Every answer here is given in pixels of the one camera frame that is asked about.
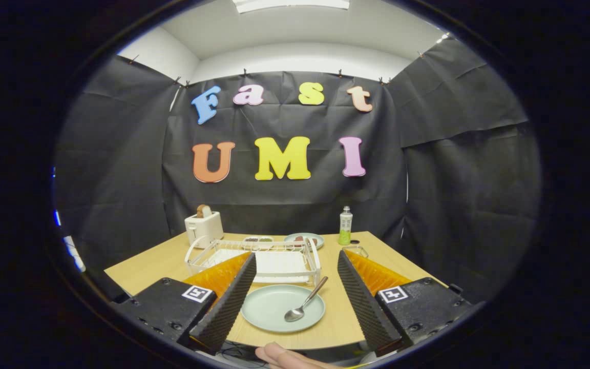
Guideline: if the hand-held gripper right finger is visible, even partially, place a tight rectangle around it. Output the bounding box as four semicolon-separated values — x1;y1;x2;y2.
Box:
337;249;475;354

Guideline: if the light green plate with meat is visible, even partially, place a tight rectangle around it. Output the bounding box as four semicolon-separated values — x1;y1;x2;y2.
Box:
283;233;325;250

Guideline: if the green drink bottle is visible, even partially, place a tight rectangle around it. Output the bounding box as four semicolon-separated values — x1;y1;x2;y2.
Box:
338;206;353;245

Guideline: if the metal spoon with brown handle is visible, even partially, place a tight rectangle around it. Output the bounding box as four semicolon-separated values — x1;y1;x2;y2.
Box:
284;276;329;323

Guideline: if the white wire dish rack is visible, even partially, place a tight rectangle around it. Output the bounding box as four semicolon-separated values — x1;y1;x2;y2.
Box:
184;236;322;288

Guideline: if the ceiling light panel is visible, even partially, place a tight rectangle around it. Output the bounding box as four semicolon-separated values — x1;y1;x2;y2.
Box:
232;0;350;14

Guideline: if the white toaster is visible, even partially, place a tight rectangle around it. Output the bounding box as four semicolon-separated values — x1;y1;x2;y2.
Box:
184;211;224;249

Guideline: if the black backdrop cloth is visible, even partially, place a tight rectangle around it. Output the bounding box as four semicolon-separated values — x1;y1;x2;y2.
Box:
52;33;541;308

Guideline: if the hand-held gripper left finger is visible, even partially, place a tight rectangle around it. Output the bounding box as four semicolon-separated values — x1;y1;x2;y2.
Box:
112;252;257;355

